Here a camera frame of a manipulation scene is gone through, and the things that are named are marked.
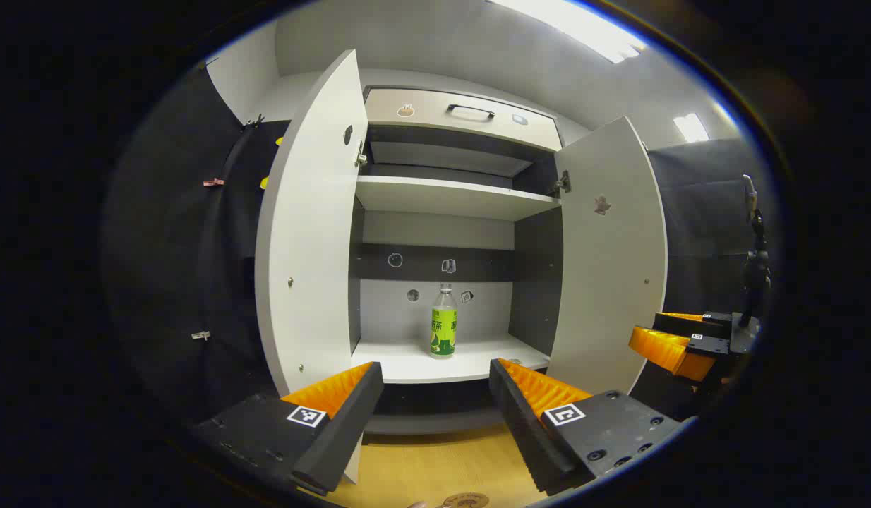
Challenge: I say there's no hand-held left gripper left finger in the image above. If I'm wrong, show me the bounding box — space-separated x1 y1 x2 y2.
192 361 385 496

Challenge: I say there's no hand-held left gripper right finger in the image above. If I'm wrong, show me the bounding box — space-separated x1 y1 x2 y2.
488 358 683 496

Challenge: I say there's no grey cabinet door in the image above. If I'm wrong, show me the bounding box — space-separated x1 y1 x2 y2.
546 116 668 396
255 49 369 484

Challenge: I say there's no clear bottle with green label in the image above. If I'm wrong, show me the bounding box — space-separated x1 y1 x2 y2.
429 284 458 359

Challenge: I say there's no white cabinet shelf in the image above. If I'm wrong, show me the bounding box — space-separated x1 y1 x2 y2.
354 175 562 222

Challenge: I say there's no beige cabinet drawer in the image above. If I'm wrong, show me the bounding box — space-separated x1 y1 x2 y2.
364 87 563 152

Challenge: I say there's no small ceiling light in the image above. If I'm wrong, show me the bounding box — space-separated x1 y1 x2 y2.
673 113 710 143

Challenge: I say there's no black backdrop cloth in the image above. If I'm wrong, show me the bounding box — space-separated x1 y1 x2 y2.
100 67 771 424

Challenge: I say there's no long ceiling light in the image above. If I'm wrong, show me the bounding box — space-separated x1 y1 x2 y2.
488 0 648 64

